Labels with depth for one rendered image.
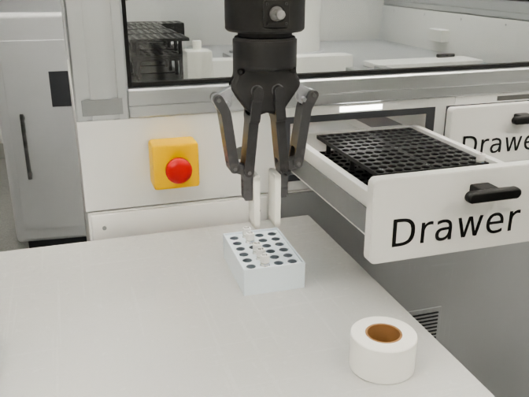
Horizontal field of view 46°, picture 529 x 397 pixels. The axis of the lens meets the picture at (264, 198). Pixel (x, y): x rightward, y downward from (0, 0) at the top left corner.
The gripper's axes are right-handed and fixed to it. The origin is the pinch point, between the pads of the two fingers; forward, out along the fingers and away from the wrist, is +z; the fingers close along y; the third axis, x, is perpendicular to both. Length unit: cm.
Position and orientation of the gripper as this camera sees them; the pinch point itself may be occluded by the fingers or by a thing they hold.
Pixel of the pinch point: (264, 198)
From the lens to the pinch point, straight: 79.6
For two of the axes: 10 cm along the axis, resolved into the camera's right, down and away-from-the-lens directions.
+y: 9.6, -0.9, 2.6
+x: -2.8, -3.3, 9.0
